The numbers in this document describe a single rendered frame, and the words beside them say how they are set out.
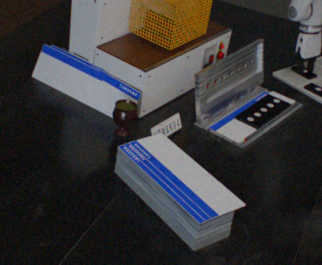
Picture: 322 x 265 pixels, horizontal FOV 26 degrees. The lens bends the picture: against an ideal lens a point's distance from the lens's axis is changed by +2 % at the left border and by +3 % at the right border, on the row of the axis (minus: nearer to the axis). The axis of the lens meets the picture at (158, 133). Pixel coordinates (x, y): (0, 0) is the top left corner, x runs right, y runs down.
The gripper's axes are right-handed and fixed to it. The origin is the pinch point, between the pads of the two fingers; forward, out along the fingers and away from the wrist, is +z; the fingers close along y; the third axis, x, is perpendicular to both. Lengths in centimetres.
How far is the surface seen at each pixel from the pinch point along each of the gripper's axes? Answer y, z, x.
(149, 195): -108, 9, -41
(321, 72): 7.7, 3.0, -2.0
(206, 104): -65, -3, -15
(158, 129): -86, 2, -15
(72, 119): -106, 2, 9
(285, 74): -8.1, 1.9, 3.2
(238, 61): -44.1, -12.3, -6.6
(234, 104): -46.1, 3.4, -8.6
